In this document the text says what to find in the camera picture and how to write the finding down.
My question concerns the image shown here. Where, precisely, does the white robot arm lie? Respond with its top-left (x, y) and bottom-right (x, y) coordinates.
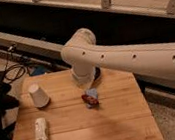
top-left (60, 28), bottom-right (175, 85)

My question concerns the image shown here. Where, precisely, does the black round bowl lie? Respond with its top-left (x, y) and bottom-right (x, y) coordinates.
top-left (94, 67), bottom-right (101, 80)

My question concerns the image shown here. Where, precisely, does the red blue toy car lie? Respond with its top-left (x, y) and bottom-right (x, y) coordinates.
top-left (81, 88), bottom-right (99, 109)

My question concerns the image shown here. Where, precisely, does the blue object on floor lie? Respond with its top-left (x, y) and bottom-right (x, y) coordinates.
top-left (31, 66), bottom-right (46, 76)

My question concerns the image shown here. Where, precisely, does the white paper cup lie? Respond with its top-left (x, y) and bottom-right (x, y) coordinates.
top-left (28, 84), bottom-right (50, 108)

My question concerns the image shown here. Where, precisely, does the black cable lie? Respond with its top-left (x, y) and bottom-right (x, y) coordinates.
top-left (0, 40), bottom-right (35, 83)

